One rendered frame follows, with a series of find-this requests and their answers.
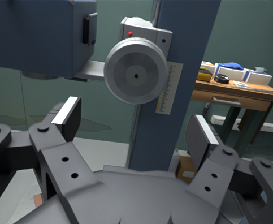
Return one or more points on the white paper pad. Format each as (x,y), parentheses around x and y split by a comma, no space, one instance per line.
(242,84)

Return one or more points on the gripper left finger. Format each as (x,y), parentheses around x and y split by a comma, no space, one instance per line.
(57,149)

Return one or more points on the white height scale strip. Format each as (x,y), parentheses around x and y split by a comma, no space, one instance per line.
(168,88)

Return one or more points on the wooden table with drawer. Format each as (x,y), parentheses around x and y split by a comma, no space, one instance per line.
(238,95)

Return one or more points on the grey round handwheel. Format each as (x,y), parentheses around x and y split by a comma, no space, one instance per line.
(136,71)

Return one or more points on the brown cardboard box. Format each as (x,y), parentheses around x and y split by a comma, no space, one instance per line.
(185,170)

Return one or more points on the red button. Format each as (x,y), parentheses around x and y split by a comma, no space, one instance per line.
(130,33)

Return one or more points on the yellow and black box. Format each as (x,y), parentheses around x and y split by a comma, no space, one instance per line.
(204,75)

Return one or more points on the blue beam setter box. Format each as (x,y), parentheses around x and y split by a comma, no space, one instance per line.
(36,37)

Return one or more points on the blue cloth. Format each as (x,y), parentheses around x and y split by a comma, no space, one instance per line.
(231,65)

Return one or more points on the white wall trunking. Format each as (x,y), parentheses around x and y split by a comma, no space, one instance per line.
(243,123)

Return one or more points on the blue upright column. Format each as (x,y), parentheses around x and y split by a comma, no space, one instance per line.
(173,77)

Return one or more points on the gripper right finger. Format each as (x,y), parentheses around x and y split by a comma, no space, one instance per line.
(222,168)

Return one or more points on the black lever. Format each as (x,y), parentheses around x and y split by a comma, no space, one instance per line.
(89,29)

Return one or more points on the grey carriage block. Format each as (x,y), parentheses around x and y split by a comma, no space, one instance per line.
(145,30)

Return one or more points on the grey flat tool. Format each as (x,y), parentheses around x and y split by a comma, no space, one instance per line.
(265,89)

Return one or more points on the black round tin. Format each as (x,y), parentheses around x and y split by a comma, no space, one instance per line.
(222,78)

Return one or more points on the grey small tool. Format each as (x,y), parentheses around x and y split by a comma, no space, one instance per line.
(259,69)

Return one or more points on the small white and blue box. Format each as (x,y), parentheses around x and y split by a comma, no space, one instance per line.
(258,77)

